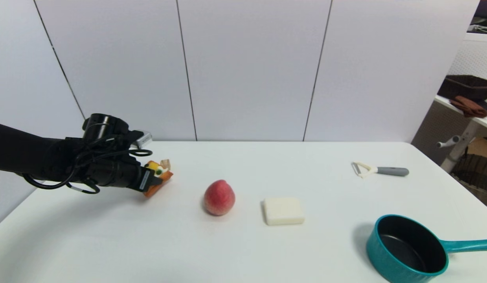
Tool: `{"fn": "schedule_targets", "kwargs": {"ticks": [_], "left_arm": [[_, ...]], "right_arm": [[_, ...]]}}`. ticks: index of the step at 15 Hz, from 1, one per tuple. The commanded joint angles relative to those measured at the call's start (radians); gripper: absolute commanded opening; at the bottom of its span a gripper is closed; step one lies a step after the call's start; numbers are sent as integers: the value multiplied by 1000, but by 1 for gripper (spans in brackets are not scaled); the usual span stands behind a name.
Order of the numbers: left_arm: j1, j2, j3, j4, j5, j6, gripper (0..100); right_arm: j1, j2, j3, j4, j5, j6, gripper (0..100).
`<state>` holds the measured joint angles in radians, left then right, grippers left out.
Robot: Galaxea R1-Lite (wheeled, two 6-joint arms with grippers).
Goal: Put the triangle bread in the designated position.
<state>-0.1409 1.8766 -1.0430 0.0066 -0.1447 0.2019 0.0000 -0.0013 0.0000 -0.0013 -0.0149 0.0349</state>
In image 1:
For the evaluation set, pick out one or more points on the teal saucepan with black inside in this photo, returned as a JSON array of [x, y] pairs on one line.
[[389, 256]]

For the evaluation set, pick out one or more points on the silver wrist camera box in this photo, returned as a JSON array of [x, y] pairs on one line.
[[143, 139]]

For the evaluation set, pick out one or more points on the dark woven basket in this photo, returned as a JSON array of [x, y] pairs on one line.
[[465, 86]]

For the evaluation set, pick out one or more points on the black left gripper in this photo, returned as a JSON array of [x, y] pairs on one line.
[[117, 175]]

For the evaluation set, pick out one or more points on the triangle bread with fruit topping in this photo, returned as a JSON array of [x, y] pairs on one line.
[[163, 177]]

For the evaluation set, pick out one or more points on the small wooden cube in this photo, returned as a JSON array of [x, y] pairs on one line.
[[166, 162]]

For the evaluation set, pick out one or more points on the red peach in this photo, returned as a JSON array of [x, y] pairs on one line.
[[219, 198]]

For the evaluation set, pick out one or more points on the brown folded cloth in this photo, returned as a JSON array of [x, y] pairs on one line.
[[469, 107]]

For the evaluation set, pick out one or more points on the white rectangular block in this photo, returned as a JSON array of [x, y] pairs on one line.
[[283, 211]]

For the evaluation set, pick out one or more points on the brown cardboard box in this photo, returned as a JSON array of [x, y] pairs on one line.
[[483, 148]]

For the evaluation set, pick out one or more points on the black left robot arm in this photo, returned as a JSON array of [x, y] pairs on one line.
[[27, 153]]

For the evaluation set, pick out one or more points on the white side table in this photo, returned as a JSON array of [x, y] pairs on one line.
[[465, 133]]

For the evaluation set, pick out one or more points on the dark wicker basket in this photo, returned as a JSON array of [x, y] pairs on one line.
[[476, 173]]

